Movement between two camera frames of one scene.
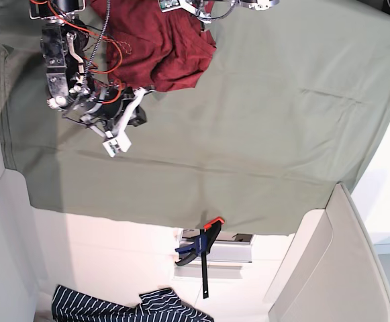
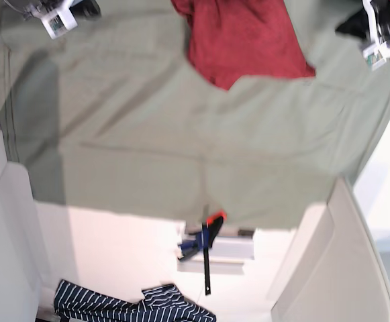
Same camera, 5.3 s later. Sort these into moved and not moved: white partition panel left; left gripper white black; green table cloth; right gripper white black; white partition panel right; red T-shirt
Moved: left gripper white black; red T-shirt; right gripper white black
Not moved: white partition panel right; white partition panel left; green table cloth
